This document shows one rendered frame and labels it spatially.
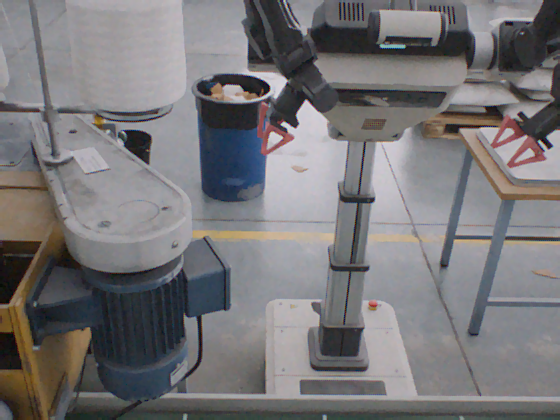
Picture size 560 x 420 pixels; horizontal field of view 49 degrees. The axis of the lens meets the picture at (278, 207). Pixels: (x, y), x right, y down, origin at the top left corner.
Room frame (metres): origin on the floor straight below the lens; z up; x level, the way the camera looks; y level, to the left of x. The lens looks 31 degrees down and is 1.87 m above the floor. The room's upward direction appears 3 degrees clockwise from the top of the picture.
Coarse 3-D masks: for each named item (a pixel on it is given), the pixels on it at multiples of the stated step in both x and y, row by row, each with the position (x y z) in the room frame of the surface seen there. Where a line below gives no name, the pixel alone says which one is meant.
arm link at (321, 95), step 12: (312, 48) 1.26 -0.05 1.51; (276, 60) 1.24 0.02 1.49; (312, 60) 1.27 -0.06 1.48; (300, 72) 1.25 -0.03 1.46; (312, 72) 1.23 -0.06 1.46; (312, 84) 1.20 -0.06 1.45; (324, 84) 1.20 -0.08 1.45; (312, 96) 1.20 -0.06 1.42; (324, 96) 1.20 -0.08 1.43; (336, 96) 1.21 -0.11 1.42; (324, 108) 1.21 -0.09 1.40
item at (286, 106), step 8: (288, 88) 1.27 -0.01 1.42; (272, 96) 1.33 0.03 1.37; (280, 96) 1.27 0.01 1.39; (288, 96) 1.26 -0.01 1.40; (296, 96) 1.26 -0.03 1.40; (272, 104) 1.27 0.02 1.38; (280, 104) 1.26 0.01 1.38; (288, 104) 1.25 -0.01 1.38; (296, 104) 1.26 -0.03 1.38; (280, 112) 1.24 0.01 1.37; (288, 112) 1.25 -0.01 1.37; (296, 112) 1.27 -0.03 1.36; (288, 120) 1.23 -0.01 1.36; (296, 120) 1.25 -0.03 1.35
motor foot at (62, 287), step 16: (48, 256) 0.75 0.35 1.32; (48, 272) 0.73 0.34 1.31; (64, 272) 0.74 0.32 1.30; (80, 272) 0.74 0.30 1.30; (32, 288) 0.68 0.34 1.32; (48, 288) 0.70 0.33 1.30; (64, 288) 0.70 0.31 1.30; (80, 288) 0.70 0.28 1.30; (32, 304) 0.65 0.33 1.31; (48, 304) 0.67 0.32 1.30; (64, 304) 0.69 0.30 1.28; (80, 304) 0.69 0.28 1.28; (96, 304) 0.69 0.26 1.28; (32, 320) 0.65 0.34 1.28; (48, 320) 0.69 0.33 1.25; (64, 320) 0.69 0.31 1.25; (80, 320) 0.69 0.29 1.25; (32, 336) 0.65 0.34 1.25
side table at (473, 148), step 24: (480, 144) 2.51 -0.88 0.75; (480, 168) 2.32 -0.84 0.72; (456, 192) 2.62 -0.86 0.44; (504, 192) 2.07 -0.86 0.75; (528, 192) 2.08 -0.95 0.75; (552, 192) 2.09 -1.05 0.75; (456, 216) 2.62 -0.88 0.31; (504, 216) 2.10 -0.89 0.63; (528, 240) 2.64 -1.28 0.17; (552, 240) 2.65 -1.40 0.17; (480, 288) 2.11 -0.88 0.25; (480, 312) 2.10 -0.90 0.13
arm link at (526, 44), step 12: (552, 0) 1.26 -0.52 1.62; (540, 12) 1.31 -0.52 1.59; (552, 12) 1.27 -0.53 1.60; (540, 24) 1.31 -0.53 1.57; (552, 24) 1.28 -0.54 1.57; (516, 36) 1.37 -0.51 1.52; (528, 36) 1.32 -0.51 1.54; (540, 36) 1.30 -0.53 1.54; (552, 36) 1.30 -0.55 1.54; (516, 48) 1.38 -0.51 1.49; (528, 48) 1.33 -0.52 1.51; (540, 48) 1.31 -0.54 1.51; (528, 60) 1.33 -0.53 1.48; (540, 60) 1.31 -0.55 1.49
